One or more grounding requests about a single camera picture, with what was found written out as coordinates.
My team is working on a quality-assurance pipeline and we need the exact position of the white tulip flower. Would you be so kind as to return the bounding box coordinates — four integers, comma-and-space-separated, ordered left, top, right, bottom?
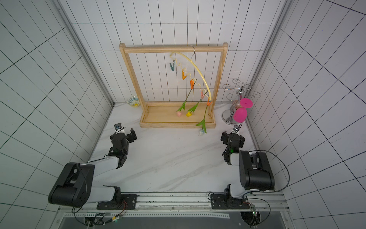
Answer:
196, 105, 209, 136

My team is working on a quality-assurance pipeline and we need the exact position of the yellow tulip flower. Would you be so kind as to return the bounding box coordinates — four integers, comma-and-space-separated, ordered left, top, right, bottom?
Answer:
186, 99, 202, 117

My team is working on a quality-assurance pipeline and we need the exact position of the pink tulip flower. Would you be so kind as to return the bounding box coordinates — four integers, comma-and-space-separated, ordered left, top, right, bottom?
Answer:
176, 89, 192, 117

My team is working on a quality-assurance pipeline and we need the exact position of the yellow wavy clothes hanger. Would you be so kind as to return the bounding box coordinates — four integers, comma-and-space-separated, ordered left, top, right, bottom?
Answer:
169, 48, 213, 102

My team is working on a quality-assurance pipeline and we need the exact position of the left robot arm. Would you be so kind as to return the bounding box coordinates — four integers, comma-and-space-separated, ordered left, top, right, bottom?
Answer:
48, 127, 137, 208

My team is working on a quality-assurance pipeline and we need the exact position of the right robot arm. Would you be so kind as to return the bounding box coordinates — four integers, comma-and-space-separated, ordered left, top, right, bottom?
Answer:
220, 131, 275, 200

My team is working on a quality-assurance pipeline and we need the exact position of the red patterned cup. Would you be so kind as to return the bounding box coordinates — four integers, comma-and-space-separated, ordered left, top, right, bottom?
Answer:
231, 100, 242, 113

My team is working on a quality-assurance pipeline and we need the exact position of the patterned small bowl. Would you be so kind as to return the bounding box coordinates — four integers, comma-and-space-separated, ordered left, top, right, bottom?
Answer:
127, 96, 141, 107

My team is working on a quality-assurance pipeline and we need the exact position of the teal clothespin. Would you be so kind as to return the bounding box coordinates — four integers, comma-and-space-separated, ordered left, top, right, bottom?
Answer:
169, 61, 175, 72

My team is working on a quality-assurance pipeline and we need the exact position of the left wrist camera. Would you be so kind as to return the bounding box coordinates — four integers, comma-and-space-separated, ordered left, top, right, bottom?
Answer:
114, 123, 125, 134

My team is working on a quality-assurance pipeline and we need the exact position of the wooden hanger rack frame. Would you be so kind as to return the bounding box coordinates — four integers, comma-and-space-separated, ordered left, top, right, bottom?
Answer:
119, 43, 228, 129

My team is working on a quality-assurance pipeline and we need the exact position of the silver wire glass rack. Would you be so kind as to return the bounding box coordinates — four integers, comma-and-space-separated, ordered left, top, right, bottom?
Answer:
222, 83, 261, 126

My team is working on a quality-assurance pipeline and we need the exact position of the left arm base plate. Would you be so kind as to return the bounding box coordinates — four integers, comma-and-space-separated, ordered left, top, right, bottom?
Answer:
97, 186, 138, 210

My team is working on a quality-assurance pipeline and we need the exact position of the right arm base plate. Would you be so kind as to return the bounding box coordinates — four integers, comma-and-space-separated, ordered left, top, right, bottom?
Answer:
207, 184, 250, 210

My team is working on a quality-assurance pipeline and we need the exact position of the right base cable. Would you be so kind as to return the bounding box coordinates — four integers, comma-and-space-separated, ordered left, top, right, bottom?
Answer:
241, 150, 290, 227

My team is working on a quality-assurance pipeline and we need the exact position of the base cable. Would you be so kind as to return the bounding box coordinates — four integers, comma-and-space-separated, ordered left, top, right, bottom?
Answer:
241, 150, 290, 227
71, 200, 128, 228

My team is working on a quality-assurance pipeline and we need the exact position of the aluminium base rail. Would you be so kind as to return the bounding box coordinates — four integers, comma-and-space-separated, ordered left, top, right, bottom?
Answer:
51, 192, 292, 229

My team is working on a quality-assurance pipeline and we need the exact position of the left base cable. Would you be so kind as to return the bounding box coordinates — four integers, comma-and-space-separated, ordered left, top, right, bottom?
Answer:
71, 200, 128, 228

